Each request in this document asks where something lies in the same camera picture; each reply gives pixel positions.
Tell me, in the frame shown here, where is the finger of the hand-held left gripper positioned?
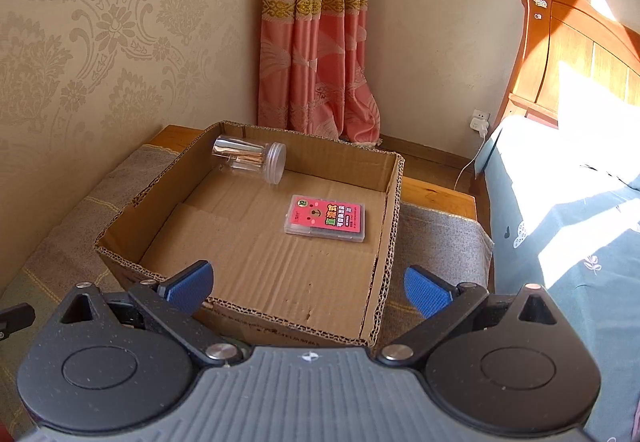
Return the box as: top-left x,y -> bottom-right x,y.
0,303 -> 36,339

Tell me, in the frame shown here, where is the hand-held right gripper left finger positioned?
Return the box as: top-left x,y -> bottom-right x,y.
59,260 -> 251,369

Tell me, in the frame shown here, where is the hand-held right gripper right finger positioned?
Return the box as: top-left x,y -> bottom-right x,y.
376,265 -> 560,368

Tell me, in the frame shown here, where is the cardboard box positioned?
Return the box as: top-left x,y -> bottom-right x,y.
94,121 -> 405,349

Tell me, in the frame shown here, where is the grey plaid cloth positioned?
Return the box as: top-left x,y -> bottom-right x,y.
0,144 -> 496,438

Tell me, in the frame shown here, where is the pink card case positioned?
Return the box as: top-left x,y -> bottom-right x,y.
284,194 -> 368,243

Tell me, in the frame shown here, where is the blue printed bedsheet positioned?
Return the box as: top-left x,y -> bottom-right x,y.
475,114 -> 640,442

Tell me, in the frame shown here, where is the clear plastic toothpick jar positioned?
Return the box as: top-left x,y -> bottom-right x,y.
211,135 -> 287,186

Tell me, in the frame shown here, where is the pink patterned curtain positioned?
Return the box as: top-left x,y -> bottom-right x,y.
257,0 -> 382,145

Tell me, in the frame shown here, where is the wooden bed headboard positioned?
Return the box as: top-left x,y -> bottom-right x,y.
492,0 -> 640,130

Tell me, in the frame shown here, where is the white charger cable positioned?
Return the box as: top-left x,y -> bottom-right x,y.
454,134 -> 487,190

